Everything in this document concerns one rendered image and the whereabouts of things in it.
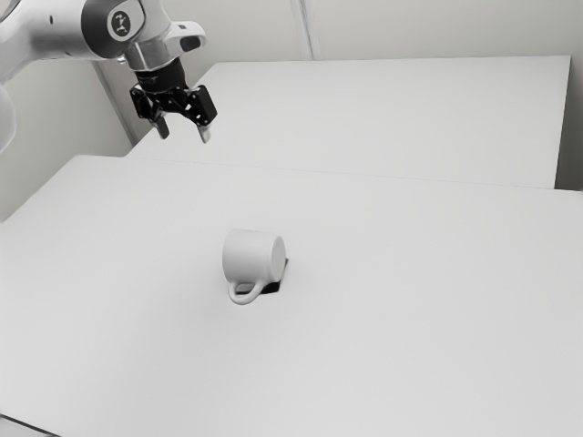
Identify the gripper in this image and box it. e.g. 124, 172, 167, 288
128, 61, 218, 145

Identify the white ceramic mug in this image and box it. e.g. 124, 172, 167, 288
221, 228, 287, 306

